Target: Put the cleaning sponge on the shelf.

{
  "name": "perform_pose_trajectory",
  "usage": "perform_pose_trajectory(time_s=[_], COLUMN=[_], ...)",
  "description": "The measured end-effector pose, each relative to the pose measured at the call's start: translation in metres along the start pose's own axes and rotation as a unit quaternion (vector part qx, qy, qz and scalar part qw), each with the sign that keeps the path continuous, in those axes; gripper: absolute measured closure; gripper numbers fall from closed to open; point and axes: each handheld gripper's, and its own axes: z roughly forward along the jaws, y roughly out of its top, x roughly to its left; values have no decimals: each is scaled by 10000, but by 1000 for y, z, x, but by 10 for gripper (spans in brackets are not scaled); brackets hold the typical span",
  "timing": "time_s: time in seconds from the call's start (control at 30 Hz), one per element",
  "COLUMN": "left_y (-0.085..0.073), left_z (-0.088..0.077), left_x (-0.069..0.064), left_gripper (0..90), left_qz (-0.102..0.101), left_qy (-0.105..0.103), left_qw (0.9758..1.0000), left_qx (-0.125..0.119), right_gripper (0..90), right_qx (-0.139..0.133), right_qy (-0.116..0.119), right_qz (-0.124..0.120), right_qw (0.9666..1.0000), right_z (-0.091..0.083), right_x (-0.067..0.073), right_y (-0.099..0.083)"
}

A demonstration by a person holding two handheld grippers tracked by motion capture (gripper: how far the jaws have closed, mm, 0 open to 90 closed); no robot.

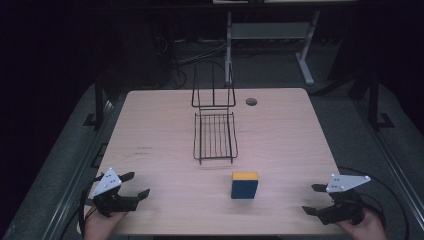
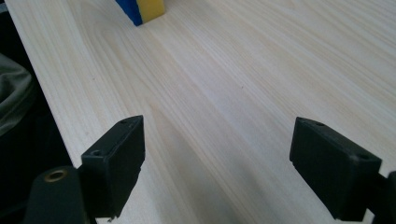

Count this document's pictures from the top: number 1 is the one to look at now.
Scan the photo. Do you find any bundle of floor cables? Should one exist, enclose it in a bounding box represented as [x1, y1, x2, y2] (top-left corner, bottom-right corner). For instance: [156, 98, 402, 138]
[155, 35, 228, 90]

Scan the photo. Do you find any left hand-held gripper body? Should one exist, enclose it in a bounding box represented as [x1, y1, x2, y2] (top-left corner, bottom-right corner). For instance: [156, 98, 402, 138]
[91, 167, 140, 218]

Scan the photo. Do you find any black wire rack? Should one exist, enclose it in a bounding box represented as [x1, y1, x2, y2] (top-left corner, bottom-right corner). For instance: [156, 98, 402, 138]
[190, 63, 239, 166]

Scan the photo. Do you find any white metal desk frame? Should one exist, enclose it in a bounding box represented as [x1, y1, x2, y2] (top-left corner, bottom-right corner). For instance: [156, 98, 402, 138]
[224, 10, 321, 87]

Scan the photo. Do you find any black cable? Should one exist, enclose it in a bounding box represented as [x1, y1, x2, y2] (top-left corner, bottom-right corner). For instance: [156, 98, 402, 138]
[336, 165, 410, 240]
[77, 172, 105, 238]

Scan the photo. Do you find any person's left hand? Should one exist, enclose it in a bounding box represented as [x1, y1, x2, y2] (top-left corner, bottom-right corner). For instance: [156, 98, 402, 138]
[83, 208, 128, 240]

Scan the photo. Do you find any person's right hand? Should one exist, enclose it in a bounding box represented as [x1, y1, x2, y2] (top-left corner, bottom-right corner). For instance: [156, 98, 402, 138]
[336, 209, 389, 240]

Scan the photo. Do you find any black metal post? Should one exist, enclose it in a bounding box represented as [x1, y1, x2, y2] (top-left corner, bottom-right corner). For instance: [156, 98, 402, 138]
[82, 77, 108, 130]
[367, 70, 396, 131]

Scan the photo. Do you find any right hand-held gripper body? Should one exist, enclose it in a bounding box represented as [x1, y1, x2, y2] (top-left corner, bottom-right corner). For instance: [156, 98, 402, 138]
[317, 173, 372, 226]

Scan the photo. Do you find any aluminium rail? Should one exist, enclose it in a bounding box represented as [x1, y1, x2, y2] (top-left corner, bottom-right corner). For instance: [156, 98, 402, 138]
[352, 99, 424, 232]
[40, 99, 116, 240]

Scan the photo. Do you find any blue block with yellow top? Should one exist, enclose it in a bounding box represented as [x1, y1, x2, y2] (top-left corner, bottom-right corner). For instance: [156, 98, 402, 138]
[230, 171, 260, 201]

